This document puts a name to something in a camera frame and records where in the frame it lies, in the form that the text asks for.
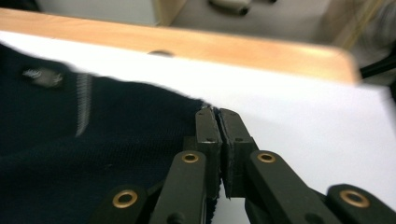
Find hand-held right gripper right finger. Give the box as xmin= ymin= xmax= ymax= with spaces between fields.
xmin=219 ymin=108 xmax=260 ymax=200

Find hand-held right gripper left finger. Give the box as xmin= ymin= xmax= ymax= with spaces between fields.
xmin=184 ymin=106 xmax=223 ymax=200

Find black shirt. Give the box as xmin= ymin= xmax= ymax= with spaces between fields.
xmin=0 ymin=41 xmax=225 ymax=224

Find wooden table edge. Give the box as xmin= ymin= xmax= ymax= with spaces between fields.
xmin=0 ymin=7 xmax=359 ymax=85

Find black object under desk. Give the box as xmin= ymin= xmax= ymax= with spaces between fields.
xmin=207 ymin=0 xmax=278 ymax=17

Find black metal stand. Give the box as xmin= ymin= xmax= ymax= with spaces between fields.
xmin=359 ymin=40 xmax=396 ymax=104

